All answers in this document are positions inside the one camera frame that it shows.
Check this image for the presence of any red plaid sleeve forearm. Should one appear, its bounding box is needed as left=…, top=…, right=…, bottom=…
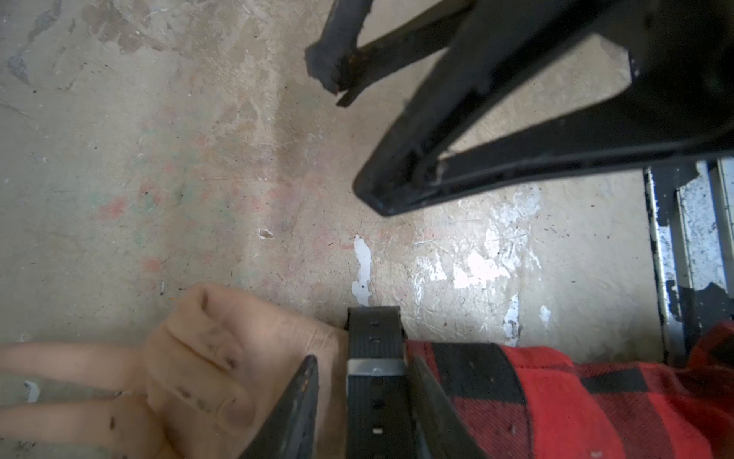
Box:
left=407, top=321, right=733, bottom=458

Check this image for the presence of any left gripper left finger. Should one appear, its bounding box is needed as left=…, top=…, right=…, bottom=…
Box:
left=240, top=355, right=319, bottom=459

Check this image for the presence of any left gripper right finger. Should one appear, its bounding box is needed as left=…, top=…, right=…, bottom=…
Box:
left=408, top=357, right=486, bottom=459

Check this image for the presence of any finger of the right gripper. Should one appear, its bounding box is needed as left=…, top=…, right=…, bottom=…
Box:
left=305, top=0, right=475, bottom=107
left=353, top=1, right=733, bottom=216

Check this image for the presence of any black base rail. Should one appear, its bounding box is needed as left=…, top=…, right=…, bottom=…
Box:
left=644, top=157, right=733, bottom=366

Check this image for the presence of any black wrist watch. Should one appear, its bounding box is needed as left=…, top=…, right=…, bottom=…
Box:
left=346, top=306, right=419, bottom=459

